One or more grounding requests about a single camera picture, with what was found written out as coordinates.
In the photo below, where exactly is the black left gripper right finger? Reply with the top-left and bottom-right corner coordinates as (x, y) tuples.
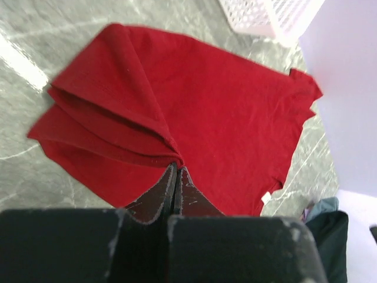
(173, 167), (224, 217)

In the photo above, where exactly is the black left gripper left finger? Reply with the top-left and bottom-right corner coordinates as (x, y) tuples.
(125, 163), (177, 225)

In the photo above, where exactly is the red t-shirt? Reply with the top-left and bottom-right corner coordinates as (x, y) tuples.
(28, 24), (322, 216)

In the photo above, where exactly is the folded light blue t-shirt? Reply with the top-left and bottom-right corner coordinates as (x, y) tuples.
(301, 197), (339, 223)

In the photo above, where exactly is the folded black t-shirt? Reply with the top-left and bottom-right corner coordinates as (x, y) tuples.
(306, 210), (349, 283)

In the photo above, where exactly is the white perforated plastic basket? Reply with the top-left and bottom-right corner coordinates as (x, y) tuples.
(219, 0), (325, 47)

